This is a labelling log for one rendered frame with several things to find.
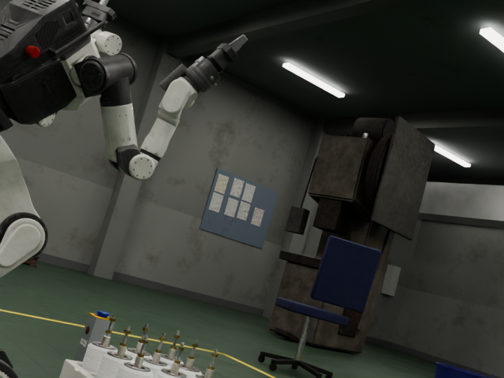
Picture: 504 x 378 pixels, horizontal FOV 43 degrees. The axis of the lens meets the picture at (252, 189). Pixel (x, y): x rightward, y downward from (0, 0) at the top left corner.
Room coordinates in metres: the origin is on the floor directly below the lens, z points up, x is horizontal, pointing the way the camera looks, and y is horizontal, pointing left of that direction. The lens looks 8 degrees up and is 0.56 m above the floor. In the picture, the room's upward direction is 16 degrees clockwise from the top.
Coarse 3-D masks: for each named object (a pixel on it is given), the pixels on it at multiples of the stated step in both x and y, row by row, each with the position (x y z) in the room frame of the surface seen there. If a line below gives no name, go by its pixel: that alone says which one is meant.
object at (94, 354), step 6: (90, 348) 1.97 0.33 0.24; (96, 348) 1.96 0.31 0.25; (102, 348) 1.96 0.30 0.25; (90, 354) 1.96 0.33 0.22; (96, 354) 1.96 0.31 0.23; (102, 354) 1.96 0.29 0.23; (84, 360) 1.98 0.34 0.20; (90, 360) 1.96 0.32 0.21; (96, 360) 1.96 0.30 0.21; (84, 366) 1.97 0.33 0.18; (90, 366) 1.96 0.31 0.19; (96, 366) 1.96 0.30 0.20; (96, 372) 1.96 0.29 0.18
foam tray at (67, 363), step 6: (66, 360) 2.02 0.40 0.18; (72, 360) 2.03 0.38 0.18; (66, 366) 2.00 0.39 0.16; (72, 366) 1.97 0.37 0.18; (78, 366) 1.97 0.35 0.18; (66, 372) 1.99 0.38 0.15; (72, 372) 1.96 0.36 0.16; (78, 372) 1.92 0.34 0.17; (84, 372) 1.91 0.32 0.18; (90, 372) 1.94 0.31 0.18
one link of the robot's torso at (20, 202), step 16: (0, 144) 1.77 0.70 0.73; (0, 160) 1.78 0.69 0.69; (16, 160) 1.81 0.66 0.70; (0, 176) 1.81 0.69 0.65; (16, 176) 1.84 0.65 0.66; (0, 192) 1.82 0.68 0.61; (16, 192) 1.85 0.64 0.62; (0, 208) 1.83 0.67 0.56; (16, 208) 1.86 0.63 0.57; (32, 208) 1.88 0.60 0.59; (0, 224) 1.84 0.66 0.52; (0, 240) 1.83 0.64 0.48; (32, 256) 1.89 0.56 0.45
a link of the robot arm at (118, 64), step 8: (112, 56) 1.76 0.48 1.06; (120, 56) 1.77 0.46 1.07; (112, 64) 1.72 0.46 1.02; (120, 64) 1.75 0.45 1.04; (128, 64) 1.78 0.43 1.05; (112, 72) 1.72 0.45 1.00; (120, 72) 1.74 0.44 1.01; (128, 72) 1.78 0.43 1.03; (112, 80) 1.73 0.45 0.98; (120, 80) 1.76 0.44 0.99; (128, 80) 1.79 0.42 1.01; (112, 88) 1.76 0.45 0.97; (120, 88) 1.76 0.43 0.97; (128, 88) 1.79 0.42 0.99; (104, 96) 1.77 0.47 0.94; (112, 96) 1.76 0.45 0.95; (120, 96) 1.77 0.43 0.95; (128, 96) 1.79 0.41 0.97; (104, 104) 1.78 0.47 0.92; (112, 104) 1.77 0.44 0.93; (120, 104) 1.78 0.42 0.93
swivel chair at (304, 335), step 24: (336, 240) 4.58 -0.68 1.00; (336, 264) 4.61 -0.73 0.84; (360, 264) 4.63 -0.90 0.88; (312, 288) 4.66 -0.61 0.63; (336, 288) 4.64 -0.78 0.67; (360, 288) 4.66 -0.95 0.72; (312, 312) 4.57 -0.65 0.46; (360, 312) 4.71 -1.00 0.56; (264, 360) 4.89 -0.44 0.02; (288, 360) 4.69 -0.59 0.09
